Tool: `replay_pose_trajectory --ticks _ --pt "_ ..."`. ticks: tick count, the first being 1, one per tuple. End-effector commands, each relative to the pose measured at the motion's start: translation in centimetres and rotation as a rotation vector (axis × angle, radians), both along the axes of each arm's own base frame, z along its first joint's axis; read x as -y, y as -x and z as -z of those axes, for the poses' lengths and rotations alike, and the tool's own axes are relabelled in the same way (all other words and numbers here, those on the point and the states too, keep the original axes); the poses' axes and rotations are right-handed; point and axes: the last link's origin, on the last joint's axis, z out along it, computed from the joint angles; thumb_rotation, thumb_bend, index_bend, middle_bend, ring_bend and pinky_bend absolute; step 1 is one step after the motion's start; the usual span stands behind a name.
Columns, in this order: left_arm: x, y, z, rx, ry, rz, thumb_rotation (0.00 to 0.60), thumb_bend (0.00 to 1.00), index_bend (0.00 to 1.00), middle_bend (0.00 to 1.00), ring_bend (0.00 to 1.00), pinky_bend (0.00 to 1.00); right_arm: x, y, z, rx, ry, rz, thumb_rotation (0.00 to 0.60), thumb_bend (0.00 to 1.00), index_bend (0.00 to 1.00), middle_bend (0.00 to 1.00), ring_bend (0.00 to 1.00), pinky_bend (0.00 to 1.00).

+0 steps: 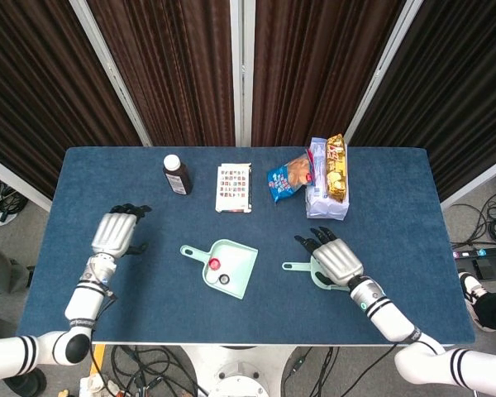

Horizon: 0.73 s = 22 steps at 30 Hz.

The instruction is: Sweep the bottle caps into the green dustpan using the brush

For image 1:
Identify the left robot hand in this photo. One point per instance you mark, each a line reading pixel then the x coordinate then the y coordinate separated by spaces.
pixel 113 233

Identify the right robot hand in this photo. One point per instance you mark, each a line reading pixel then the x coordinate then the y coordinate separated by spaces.
pixel 337 262

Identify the light green hand broom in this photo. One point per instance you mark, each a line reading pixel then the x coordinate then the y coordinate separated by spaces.
pixel 297 266

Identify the light green dustpan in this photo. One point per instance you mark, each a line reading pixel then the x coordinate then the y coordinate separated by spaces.
pixel 241 264

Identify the red bottle cap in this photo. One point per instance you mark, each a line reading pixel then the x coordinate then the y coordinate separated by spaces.
pixel 215 264

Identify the black bottle cap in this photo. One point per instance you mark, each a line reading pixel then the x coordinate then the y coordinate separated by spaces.
pixel 224 280

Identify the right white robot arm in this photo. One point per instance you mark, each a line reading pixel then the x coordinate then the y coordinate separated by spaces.
pixel 390 318

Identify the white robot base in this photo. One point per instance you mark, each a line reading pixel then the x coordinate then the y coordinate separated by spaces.
pixel 237 372

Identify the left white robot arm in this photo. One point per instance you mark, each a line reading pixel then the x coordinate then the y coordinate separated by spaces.
pixel 82 299

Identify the dark brown bottle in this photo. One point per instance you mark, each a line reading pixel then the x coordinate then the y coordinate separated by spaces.
pixel 177 178

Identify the white plastic package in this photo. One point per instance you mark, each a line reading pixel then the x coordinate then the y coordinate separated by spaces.
pixel 320 202

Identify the gold snack bag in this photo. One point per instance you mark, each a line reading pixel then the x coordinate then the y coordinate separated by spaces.
pixel 337 173

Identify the blue snack bag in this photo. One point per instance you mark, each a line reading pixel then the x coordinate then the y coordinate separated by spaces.
pixel 283 182

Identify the blue table cloth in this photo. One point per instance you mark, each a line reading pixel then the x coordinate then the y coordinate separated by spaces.
pixel 248 322

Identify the yellow floor strip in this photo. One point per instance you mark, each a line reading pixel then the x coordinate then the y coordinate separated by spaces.
pixel 99 357

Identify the white picture card pack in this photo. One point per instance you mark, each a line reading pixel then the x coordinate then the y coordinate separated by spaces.
pixel 231 190

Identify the white and black sneaker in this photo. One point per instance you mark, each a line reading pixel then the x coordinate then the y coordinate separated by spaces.
pixel 471 289

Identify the brown pleated curtain panel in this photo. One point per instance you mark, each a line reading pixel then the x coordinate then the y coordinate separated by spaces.
pixel 314 70
pixel 37 91
pixel 173 70
pixel 450 91

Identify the white partition frame post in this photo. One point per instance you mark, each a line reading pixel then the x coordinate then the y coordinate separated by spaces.
pixel 109 70
pixel 382 70
pixel 242 70

